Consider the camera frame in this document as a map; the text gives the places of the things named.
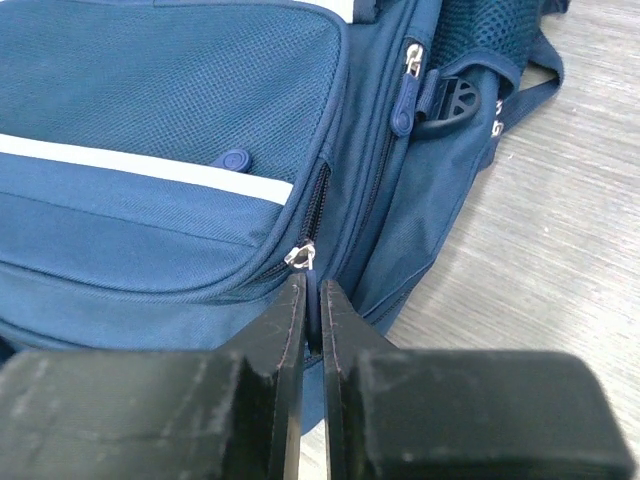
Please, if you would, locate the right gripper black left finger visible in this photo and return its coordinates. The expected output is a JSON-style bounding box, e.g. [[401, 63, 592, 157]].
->
[[1, 274, 306, 479]]

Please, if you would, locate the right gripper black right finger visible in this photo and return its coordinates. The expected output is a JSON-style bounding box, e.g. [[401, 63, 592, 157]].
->
[[321, 281, 636, 479]]

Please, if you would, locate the blue student backpack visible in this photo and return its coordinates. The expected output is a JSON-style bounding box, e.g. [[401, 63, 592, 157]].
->
[[1, 1, 568, 429]]

